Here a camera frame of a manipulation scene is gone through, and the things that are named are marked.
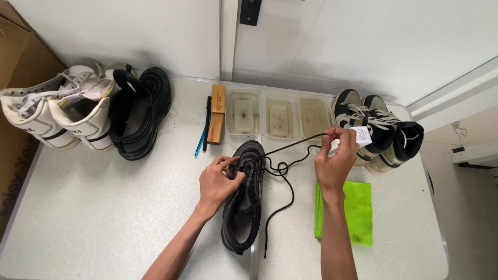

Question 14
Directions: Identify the person's left hand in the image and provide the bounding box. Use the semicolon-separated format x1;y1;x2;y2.
196;156;247;219

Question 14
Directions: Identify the black wall fitting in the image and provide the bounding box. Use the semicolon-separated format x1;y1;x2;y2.
239;0;263;27

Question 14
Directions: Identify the black and cream sneaker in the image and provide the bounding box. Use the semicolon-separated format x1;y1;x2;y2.
361;94;425;175
331;88;394;168

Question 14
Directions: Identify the white floor fixture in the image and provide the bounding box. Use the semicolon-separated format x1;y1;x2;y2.
451;141;498;170

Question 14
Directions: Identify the black shoelace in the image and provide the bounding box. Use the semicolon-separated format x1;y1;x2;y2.
240;132;331;260

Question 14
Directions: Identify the blue handled brush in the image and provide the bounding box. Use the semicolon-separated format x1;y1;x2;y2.
194;116;209;158

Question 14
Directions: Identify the person's right hand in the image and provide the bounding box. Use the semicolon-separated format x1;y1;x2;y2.
314;126;359;196

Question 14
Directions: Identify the black handled brush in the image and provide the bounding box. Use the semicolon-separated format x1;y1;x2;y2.
202;96;213;152

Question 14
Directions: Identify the black laced sneaker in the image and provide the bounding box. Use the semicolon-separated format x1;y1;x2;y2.
108;66;173;162

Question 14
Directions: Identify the brown cardboard box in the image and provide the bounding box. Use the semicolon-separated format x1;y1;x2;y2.
0;0;69;242

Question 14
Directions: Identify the green microfibre cloth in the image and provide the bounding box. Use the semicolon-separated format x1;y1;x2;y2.
314;180;374;248

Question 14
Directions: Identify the wooden shoe brush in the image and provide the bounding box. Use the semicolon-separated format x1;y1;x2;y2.
206;83;226;146

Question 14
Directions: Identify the black sneaker without lace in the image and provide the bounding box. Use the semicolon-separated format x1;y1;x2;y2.
221;139;267;256

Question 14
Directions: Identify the clear plastic container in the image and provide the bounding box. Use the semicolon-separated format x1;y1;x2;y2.
262;93;300;141
225;88;261;136
297;94;334;140

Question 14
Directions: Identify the white high-top shoe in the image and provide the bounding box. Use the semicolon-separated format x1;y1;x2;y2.
47;63;117;152
0;64;81;149

